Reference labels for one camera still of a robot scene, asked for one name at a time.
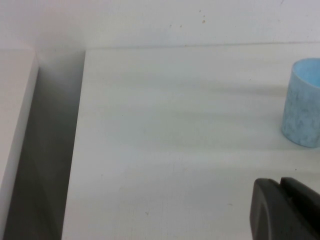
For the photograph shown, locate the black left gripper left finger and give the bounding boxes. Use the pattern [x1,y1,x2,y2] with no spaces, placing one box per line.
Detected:
[249,178,318,240]

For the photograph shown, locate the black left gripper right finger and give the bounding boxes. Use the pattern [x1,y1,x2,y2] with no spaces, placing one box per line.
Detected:
[279,176,320,240]

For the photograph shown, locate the blue plastic cup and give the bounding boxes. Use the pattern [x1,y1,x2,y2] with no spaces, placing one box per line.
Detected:
[281,57,320,149]

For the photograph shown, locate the white side table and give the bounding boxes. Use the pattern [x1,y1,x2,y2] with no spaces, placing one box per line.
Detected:
[0,47,40,201]

